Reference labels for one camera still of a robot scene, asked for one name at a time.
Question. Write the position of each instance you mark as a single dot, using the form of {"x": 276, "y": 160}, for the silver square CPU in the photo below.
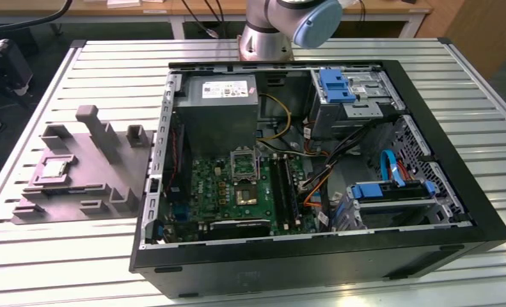
{"x": 53, "y": 169}

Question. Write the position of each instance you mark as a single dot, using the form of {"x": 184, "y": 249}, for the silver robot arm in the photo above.
{"x": 261, "y": 32}

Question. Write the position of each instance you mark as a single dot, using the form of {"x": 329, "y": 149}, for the CPU socket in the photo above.
{"x": 248, "y": 195}

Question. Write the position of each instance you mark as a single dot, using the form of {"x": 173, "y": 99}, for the white paper box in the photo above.
{"x": 125, "y": 4}

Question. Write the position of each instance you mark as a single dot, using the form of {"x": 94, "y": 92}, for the grey parts rack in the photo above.
{"x": 95, "y": 192}

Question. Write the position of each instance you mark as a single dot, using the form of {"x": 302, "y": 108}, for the grey power supply unit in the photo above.
{"x": 218, "y": 128}

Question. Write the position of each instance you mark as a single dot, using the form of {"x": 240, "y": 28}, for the green motherboard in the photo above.
{"x": 210, "y": 192}

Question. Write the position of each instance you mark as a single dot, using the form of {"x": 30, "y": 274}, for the blue board connector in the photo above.
{"x": 181, "y": 213}

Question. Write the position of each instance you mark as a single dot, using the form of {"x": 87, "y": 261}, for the blue grey clip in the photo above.
{"x": 260, "y": 133}

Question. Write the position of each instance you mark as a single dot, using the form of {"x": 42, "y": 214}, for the blue card latch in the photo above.
{"x": 159, "y": 231}

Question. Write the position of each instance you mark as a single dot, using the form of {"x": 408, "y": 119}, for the black graphics card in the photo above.
{"x": 240, "y": 228}

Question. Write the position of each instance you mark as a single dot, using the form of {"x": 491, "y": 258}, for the white latch RAM slot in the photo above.
{"x": 298, "y": 220}
{"x": 282, "y": 188}

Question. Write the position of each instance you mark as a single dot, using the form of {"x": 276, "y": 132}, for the grey metal drive cage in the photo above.
{"x": 364, "y": 110}

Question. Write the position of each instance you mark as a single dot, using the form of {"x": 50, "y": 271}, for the wooden desk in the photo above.
{"x": 385, "y": 8}

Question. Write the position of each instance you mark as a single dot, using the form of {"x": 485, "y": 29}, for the hard disk in blue carrier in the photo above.
{"x": 365, "y": 192}

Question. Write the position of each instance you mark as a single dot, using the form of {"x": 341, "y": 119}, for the black PC case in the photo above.
{"x": 321, "y": 272}

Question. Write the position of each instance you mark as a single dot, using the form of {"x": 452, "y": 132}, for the grey metal disk bay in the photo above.
{"x": 396, "y": 203}

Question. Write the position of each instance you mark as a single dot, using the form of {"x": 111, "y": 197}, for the brown wooden cabinet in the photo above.
{"x": 479, "y": 35}

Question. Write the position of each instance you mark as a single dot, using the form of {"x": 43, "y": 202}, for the blue drive bracket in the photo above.
{"x": 336, "y": 86}

